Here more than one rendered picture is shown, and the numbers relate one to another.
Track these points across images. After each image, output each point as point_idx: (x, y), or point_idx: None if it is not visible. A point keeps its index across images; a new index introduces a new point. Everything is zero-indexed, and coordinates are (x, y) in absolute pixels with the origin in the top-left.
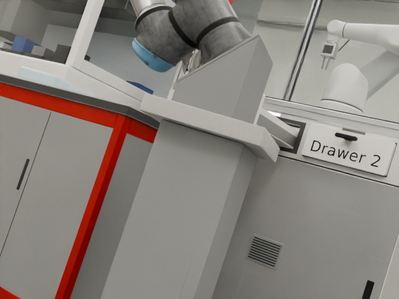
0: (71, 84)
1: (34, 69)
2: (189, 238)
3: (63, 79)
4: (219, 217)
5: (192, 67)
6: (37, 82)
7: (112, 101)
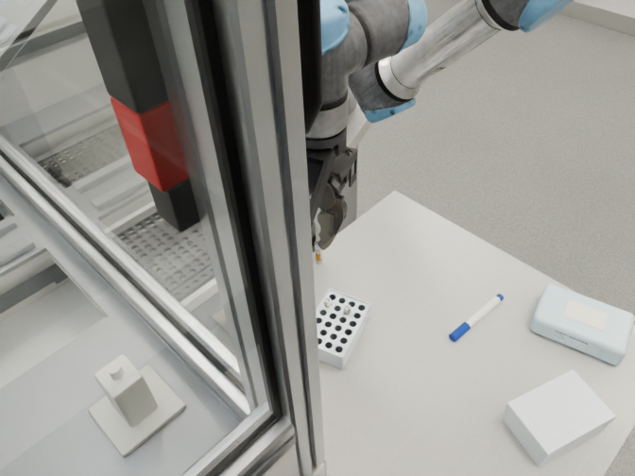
0: (559, 376)
1: (600, 301)
2: None
3: (541, 299)
4: None
5: (312, 230)
6: (562, 284)
7: (418, 203)
